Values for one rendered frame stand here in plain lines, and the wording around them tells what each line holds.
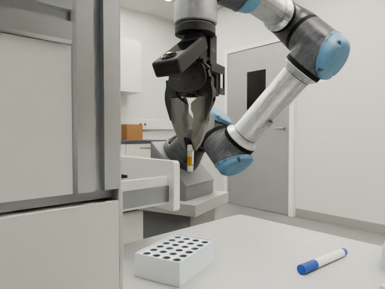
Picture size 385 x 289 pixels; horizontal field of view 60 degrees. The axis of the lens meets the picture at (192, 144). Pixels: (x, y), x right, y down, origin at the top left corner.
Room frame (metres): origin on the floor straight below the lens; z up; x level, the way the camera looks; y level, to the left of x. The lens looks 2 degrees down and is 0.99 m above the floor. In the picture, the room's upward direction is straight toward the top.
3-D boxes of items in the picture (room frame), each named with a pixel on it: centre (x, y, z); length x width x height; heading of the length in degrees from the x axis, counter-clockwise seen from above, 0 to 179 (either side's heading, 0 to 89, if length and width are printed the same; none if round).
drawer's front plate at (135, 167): (0.83, 0.13, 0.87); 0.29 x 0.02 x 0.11; 43
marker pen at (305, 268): (0.57, -0.23, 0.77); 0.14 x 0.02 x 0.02; 128
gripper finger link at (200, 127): (0.58, -0.02, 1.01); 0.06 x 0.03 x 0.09; 151
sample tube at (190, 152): (0.58, 0.00, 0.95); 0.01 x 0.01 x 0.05
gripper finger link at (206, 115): (0.56, -0.02, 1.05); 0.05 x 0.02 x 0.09; 61
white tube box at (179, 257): (0.56, 0.03, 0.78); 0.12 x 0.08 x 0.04; 151
